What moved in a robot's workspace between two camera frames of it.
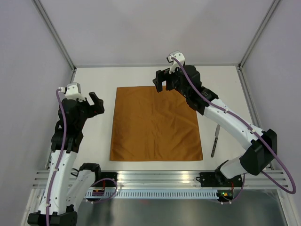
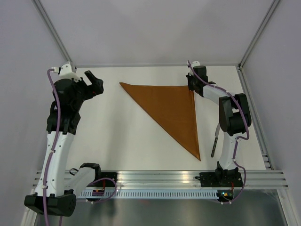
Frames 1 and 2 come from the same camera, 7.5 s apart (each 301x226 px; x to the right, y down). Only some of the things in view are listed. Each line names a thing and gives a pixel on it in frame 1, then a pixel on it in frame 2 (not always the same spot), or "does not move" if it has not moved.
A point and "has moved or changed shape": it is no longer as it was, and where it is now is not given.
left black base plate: (108, 182) does not move
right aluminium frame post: (274, 5) does not move
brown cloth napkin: (149, 125) has moved or changed shape
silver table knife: (216, 135) does not move
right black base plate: (218, 179) does not move
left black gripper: (94, 109) to (92, 90)
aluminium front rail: (172, 180) does not move
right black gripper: (160, 75) to (189, 77)
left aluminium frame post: (56, 35) does not move
